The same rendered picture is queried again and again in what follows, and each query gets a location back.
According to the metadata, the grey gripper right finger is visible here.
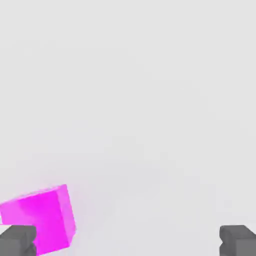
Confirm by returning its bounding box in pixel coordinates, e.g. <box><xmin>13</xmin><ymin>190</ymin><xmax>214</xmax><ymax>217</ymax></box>
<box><xmin>219</xmin><ymin>224</ymin><xmax>256</xmax><ymax>256</ymax></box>

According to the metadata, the small magenta cube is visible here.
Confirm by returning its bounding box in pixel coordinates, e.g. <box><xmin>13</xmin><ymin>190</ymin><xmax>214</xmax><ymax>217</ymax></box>
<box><xmin>0</xmin><ymin>183</ymin><xmax>77</xmax><ymax>256</ymax></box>

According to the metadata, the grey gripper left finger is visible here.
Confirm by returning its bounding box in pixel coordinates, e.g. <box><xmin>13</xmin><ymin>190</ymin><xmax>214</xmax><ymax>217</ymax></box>
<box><xmin>0</xmin><ymin>223</ymin><xmax>38</xmax><ymax>256</ymax></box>

